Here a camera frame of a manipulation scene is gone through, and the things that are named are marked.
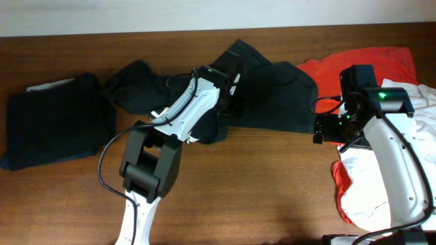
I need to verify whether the dark green t-shirt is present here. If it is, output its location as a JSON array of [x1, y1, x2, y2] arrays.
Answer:
[[100, 39, 317, 144]]

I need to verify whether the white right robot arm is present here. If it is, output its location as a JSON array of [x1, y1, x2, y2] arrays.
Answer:
[[313, 65, 435, 244]]

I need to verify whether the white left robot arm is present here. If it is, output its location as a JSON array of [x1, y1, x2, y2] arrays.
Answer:
[[116, 50, 243, 244]]

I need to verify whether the white shirt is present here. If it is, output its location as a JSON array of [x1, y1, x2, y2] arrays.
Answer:
[[336, 78, 435, 232]]

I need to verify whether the red shirt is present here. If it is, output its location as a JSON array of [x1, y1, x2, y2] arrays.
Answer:
[[296, 46, 419, 225]]

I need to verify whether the grey folded cloth under stack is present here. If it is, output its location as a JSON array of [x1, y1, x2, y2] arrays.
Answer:
[[26, 78, 74, 92]]

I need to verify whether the folded black shirt stack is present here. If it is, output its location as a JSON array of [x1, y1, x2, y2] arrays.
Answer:
[[1, 73, 116, 171]]

